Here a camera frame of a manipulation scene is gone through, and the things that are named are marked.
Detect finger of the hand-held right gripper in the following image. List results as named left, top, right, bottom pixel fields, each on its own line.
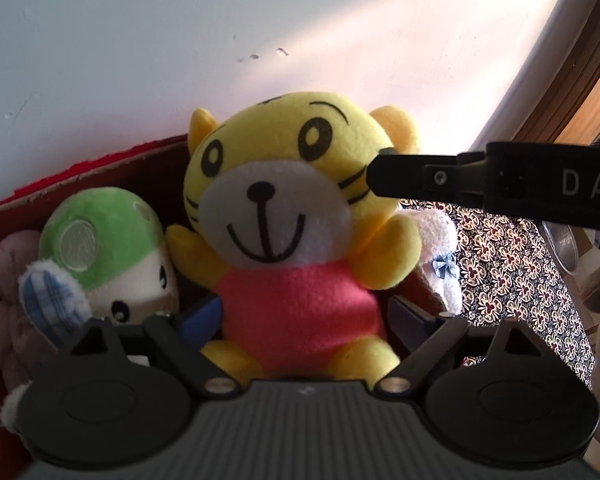
left=366, top=152, right=491, bottom=207

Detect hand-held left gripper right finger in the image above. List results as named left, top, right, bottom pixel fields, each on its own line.
left=372, top=294, right=552, bottom=402

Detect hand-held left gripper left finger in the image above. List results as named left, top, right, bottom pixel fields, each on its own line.
left=60, top=296, right=242, bottom=402

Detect green mushroom plush toy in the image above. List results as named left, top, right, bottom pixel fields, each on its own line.
left=38, top=187, right=181, bottom=327

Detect yellow tiger plush toy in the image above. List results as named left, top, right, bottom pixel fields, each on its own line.
left=166, top=91, right=423, bottom=382

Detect metal pot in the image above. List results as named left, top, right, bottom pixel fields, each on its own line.
left=541, top=220, right=583, bottom=275

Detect white plush with blue bow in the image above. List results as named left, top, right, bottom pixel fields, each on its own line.
left=400, top=209, right=465, bottom=317

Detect floral patterned cloth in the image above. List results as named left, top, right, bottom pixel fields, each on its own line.
left=399, top=199, right=597, bottom=390

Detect white plush with plaid ear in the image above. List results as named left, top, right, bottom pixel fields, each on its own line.
left=18, top=258, right=93, bottom=352

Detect pink plush toy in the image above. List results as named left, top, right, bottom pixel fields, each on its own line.
left=0, top=230, right=48, bottom=392

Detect wooden door frame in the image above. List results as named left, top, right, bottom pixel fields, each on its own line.
left=515, top=0, right=600, bottom=147

